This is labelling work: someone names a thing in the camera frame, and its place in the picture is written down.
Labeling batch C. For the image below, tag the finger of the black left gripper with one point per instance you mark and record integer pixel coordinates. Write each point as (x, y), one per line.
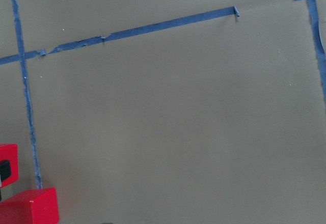
(5, 171)

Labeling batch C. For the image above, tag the red block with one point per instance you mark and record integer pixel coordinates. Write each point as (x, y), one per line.
(10, 152)
(31, 206)

